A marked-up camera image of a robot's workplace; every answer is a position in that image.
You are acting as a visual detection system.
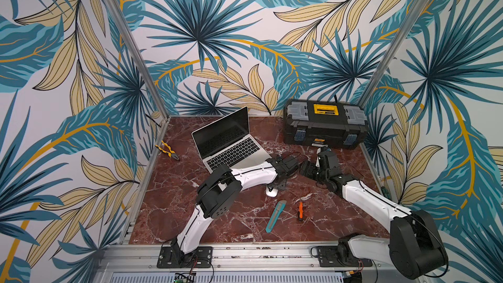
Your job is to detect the aluminium front rail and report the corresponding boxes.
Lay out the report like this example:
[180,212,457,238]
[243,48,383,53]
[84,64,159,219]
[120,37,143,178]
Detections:
[92,242,437,283]

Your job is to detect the aluminium frame post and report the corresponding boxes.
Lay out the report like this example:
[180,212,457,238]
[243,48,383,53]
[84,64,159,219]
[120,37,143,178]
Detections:
[103,0,170,124]
[358,0,429,107]

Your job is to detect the orange screwdriver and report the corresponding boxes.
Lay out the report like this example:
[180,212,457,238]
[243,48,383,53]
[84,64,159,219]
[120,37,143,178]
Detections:
[297,189,304,222]

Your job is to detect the black toolbox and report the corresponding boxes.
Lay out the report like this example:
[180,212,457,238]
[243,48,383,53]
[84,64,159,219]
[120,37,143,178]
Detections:
[283,99,369,149]

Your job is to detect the aluminium frame post left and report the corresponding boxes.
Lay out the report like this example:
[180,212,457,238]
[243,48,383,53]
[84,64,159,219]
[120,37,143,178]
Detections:
[103,0,170,124]

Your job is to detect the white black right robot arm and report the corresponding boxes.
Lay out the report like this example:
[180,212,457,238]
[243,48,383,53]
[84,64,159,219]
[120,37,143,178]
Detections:
[299,148,449,280]

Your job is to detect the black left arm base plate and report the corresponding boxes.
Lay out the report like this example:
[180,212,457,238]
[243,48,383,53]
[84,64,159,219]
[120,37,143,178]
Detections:
[156,246,214,269]

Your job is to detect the white wireless mouse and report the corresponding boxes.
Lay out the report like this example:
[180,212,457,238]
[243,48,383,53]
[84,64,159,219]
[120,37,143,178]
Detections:
[265,186,278,198]

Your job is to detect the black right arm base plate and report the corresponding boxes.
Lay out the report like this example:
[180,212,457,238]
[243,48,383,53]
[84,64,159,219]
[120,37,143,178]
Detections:
[314,245,373,269]

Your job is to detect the aluminium frame post right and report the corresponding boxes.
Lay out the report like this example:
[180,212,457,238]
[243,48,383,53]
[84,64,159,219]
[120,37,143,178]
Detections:
[358,0,429,107]

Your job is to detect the silver laptop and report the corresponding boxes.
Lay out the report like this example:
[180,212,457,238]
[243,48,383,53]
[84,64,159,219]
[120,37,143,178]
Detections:
[192,107,270,172]

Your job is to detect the teal utility knife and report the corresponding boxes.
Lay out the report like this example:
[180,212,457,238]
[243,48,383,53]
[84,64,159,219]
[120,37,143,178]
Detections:
[265,200,287,233]

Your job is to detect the yellow black pliers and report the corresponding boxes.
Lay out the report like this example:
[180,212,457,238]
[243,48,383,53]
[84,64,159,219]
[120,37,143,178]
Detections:
[155,141,180,161]

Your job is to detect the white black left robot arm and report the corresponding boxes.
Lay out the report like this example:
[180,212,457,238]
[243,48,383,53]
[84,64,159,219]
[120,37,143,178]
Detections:
[170,156,300,263]

